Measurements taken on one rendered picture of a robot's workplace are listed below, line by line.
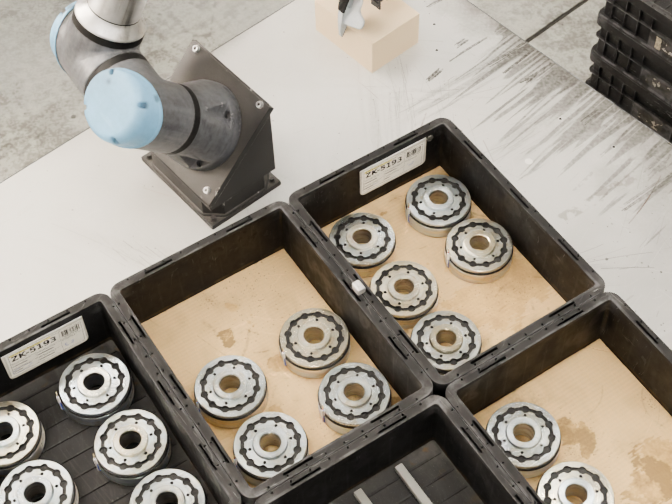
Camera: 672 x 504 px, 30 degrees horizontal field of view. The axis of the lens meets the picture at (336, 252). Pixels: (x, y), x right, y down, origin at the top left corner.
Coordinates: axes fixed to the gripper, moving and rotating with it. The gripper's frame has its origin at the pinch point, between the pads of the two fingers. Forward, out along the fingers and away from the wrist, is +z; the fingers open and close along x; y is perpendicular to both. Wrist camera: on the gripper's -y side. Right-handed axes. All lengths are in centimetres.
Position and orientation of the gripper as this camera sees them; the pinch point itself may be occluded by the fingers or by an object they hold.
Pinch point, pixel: (366, 15)
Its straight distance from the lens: 240.6
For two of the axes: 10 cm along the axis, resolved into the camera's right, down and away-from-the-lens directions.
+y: 6.7, 6.0, -4.5
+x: 7.5, -5.5, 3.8
